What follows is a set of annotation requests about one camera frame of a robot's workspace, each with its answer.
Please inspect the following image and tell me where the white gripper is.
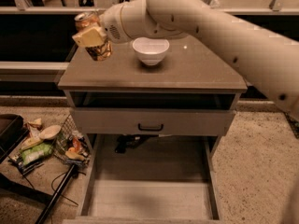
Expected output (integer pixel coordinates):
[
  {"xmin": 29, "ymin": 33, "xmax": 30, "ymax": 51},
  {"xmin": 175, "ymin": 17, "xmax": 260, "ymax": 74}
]
[{"xmin": 72, "ymin": 4, "xmax": 131, "ymax": 48}]

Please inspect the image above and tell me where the orange soda can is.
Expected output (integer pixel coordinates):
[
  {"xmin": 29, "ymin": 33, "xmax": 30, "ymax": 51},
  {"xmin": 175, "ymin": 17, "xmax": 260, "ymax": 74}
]
[{"xmin": 75, "ymin": 12, "xmax": 112, "ymax": 61}]

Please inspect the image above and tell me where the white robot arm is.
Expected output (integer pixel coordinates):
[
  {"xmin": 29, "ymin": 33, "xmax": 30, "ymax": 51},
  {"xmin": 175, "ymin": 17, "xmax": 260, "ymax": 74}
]
[{"xmin": 73, "ymin": 0, "xmax": 299, "ymax": 120}]

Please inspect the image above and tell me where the grey closed upper drawer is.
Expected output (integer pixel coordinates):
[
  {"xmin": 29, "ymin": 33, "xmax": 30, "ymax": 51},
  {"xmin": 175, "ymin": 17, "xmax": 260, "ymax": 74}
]
[{"xmin": 70, "ymin": 108, "xmax": 235, "ymax": 136}]

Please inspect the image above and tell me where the grey drawer cabinet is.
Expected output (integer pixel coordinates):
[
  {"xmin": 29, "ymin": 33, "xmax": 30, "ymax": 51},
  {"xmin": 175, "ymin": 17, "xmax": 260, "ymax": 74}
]
[{"xmin": 59, "ymin": 36, "xmax": 247, "ymax": 152}]

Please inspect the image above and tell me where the grey open lower drawer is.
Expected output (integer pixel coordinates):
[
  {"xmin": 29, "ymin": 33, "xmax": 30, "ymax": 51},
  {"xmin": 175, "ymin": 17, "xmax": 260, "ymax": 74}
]
[{"xmin": 63, "ymin": 135, "xmax": 224, "ymax": 224}]

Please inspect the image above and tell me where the white ceramic bowl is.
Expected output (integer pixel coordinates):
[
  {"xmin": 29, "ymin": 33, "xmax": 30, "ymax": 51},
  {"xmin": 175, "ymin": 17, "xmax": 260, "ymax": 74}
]
[{"xmin": 132, "ymin": 37, "xmax": 170, "ymax": 66}]

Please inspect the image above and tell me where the small white bowl on floor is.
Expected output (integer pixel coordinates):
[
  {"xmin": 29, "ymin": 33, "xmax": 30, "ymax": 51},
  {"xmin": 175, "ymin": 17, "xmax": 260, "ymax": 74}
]
[{"xmin": 39, "ymin": 125, "xmax": 62, "ymax": 140}]

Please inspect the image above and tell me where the black object under cabinet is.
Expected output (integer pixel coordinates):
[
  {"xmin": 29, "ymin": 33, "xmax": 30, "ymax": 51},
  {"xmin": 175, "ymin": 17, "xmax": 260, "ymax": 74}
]
[{"xmin": 115, "ymin": 134, "xmax": 152, "ymax": 154}]

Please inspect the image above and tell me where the black bin at left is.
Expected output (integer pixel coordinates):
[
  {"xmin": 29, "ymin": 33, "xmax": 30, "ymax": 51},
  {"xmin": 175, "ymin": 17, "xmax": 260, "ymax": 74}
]
[{"xmin": 0, "ymin": 114, "xmax": 29, "ymax": 163}]

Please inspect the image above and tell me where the green snack bag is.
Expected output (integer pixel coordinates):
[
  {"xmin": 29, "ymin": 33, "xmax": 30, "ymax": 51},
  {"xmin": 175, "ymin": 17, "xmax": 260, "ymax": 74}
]
[{"xmin": 21, "ymin": 143, "xmax": 53, "ymax": 165}]

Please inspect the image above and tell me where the black pole on floor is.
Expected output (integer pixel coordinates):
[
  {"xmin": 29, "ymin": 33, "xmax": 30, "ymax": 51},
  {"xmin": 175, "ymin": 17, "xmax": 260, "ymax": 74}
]
[{"xmin": 35, "ymin": 164, "xmax": 78, "ymax": 224}]

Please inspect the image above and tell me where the black drawer handle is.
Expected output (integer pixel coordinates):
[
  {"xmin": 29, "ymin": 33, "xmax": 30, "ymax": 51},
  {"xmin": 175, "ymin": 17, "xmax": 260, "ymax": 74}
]
[{"xmin": 137, "ymin": 123, "xmax": 164, "ymax": 132}]

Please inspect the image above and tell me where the wire mesh basket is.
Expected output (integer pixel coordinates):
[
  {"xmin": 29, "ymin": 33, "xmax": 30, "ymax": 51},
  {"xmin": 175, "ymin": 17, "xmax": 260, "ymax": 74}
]
[{"xmin": 54, "ymin": 116, "xmax": 90, "ymax": 167}]

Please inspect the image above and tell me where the black wire basket right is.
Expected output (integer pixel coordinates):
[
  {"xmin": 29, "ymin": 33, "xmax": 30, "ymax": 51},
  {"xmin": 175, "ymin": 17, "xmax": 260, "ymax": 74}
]
[{"xmin": 285, "ymin": 114, "xmax": 299, "ymax": 139}]

